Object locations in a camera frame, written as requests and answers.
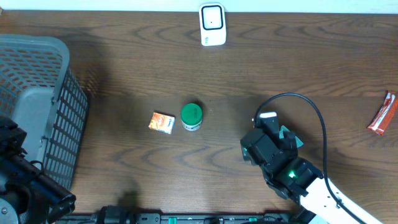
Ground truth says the teal wipes packet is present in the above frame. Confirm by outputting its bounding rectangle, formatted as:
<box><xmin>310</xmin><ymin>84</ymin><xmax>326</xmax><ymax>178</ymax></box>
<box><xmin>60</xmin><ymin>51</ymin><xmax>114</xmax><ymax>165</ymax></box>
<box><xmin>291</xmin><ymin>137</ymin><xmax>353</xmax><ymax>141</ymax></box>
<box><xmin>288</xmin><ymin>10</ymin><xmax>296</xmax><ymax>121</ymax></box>
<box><xmin>279</xmin><ymin>125</ymin><xmax>304</xmax><ymax>148</ymax></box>

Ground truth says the green lid jar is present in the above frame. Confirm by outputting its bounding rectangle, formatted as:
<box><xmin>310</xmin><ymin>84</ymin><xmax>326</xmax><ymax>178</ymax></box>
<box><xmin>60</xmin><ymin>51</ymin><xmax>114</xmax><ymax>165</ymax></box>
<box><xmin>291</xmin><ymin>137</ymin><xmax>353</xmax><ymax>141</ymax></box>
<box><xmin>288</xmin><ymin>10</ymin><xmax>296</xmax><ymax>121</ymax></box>
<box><xmin>180</xmin><ymin>103</ymin><xmax>203</xmax><ymax>131</ymax></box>

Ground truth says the red candy bar wrapper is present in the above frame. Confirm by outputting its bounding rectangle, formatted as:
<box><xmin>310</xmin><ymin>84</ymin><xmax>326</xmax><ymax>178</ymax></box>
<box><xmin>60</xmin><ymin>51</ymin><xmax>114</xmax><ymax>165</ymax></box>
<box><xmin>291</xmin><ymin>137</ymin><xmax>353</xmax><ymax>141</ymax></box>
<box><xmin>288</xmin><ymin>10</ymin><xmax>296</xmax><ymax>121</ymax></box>
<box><xmin>367</xmin><ymin>91</ymin><xmax>397</xmax><ymax>136</ymax></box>

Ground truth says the orange small box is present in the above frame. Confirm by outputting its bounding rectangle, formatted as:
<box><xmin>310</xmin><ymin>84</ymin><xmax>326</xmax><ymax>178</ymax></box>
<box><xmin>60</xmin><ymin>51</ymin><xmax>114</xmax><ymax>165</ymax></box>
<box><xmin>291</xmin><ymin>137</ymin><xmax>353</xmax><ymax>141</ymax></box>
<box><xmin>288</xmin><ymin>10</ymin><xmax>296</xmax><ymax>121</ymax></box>
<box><xmin>149</xmin><ymin>112</ymin><xmax>175</xmax><ymax>134</ymax></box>

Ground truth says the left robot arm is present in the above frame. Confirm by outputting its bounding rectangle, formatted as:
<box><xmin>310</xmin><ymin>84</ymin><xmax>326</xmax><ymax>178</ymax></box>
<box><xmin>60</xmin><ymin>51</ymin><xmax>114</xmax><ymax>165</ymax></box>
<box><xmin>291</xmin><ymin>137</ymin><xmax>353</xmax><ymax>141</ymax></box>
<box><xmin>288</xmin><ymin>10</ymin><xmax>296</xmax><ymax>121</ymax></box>
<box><xmin>1</xmin><ymin>116</ymin><xmax>137</xmax><ymax>223</ymax></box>

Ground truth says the white barcode scanner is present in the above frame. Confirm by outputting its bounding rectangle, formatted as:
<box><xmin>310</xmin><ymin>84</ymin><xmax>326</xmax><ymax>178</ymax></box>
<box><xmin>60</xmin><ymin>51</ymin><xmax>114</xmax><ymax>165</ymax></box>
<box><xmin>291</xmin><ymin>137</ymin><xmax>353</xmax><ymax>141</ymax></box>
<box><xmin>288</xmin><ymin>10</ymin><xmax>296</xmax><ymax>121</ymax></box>
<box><xmin>199</xmin><ymin>3</ymin><xmax>226</xmax><ymax>47</ymax></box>

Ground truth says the grey plastic basket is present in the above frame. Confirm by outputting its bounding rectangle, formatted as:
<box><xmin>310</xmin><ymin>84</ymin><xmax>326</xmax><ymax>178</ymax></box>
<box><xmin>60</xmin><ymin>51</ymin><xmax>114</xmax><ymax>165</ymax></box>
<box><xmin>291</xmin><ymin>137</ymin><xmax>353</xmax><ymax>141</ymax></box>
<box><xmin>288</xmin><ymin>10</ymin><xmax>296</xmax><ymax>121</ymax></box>
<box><xmin>1</xmin><ymin>34</ymin><xmax>88</xmax><ymax>189</ymax></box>

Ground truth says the black right camera cable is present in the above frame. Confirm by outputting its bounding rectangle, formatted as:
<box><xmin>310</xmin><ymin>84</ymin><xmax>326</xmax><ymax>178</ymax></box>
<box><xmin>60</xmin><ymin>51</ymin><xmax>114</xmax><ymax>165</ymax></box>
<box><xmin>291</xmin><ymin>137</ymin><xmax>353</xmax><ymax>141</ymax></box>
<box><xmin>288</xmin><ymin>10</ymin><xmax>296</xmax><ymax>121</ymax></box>
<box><xmin>253</xmin><ymin>92</ymin><xmax>369</xmax><ymax>224</ymax></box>

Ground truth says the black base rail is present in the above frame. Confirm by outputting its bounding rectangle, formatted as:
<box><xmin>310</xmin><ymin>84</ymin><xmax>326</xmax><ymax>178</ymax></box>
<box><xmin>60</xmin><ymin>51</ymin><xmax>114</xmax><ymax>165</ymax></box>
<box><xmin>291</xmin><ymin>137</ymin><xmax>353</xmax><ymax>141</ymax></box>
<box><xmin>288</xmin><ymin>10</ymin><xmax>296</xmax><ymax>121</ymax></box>
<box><xmin>55</xmin><ymin>213</ymin><xmax>295</xmax><ymax>224</ymax></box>

